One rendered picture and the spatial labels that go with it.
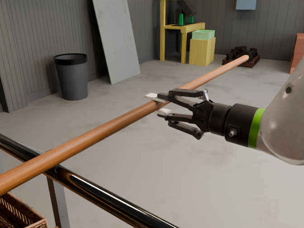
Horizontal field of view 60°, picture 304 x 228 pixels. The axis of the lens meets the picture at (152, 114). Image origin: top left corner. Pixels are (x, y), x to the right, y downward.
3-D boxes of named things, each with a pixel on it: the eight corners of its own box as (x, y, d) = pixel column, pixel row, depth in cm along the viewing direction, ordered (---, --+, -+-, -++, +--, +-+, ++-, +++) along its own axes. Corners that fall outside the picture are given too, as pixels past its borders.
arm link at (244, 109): (258, 136, 65) (264, 101, 61) (243, 158, 56) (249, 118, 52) (234, 130, 68) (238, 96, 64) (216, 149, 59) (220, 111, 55)
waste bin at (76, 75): (75, 89, 465) (71, 52, 439) (97, 94, 442) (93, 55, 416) (53, 98, 426) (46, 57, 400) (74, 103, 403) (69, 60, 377)
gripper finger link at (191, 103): (202, 117, 63) (204, 111, 63) (164, 100, 68) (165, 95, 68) (209, 111, 66) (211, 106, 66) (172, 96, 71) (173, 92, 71)
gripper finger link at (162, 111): (171, 110, 72) (171, 112, 73) (150, 105, 76) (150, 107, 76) (165, 113, 70) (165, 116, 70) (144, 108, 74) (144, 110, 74)
